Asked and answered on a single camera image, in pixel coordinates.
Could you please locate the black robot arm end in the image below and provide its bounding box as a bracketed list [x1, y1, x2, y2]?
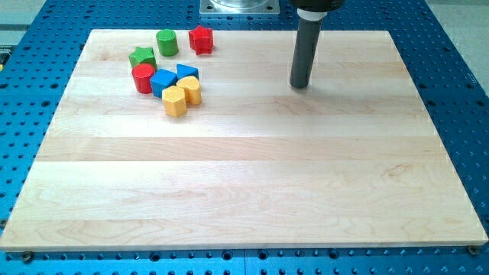
[290, 0, 345, 12]

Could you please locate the yellow hexagon block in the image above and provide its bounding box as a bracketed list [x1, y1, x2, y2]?
[162, 86, 187, 118]

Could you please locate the yellow heart block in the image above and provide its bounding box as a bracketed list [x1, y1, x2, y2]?
[176, 76, 202, 105]

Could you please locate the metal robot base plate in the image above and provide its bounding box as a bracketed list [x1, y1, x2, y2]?
[199, 0, 280, 15]

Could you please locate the green cylinder block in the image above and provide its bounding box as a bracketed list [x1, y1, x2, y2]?
[156, 29, 179, 57]

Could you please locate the red cylinder block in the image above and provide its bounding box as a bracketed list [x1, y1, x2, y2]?
[131, 63, 155, 94]

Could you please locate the blue triangle block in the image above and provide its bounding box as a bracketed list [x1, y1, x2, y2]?
[176, 63, 199, 79]

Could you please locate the red star block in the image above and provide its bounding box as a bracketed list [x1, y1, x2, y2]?
[189, 25, 214, 55]

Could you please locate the board clamp screw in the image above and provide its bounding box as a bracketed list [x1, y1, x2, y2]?
[20, 251, 34, 263]
[467, 245, 480, 256]

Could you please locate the right board clamp screw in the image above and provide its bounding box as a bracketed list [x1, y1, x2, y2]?
[467, 245, 480, 256]

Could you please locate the green star block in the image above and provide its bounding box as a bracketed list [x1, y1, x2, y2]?
[128, 47, 157, 70]

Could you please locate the left board clamp screw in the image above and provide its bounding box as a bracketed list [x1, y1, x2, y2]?
[20, 251, 34, 263]

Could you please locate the blue cube block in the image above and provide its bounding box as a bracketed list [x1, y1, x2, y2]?
[150, 69, 177, 98]

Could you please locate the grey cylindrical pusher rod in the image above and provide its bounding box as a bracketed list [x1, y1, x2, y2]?
[290, 8, 328, 89]

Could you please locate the wooden board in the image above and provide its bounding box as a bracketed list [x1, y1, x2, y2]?
[1, 29, 487, 251]

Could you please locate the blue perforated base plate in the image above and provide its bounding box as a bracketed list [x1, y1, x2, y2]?
[1, 1, 488, 274]

